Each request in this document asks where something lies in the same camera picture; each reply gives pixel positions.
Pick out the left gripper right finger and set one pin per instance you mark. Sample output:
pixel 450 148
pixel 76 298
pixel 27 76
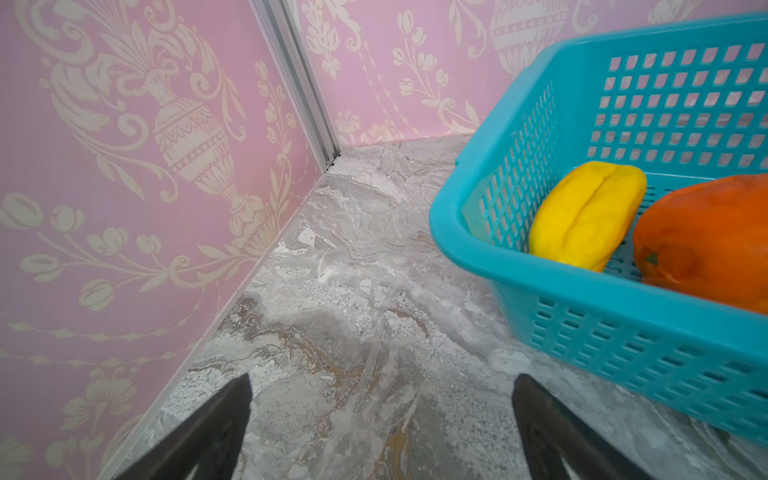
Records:
pixel 555 441

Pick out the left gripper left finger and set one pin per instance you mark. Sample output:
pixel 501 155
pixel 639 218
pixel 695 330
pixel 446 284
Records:
pixel 207 444

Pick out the teal plastic basket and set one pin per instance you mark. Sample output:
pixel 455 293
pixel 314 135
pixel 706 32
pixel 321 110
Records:
pixel 686 103

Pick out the aluminium corner post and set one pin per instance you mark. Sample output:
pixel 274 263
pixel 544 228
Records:
pixel 279 22

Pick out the ridged yellow-orange fruit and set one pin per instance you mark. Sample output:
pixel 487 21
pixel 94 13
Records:
pixel 587 215

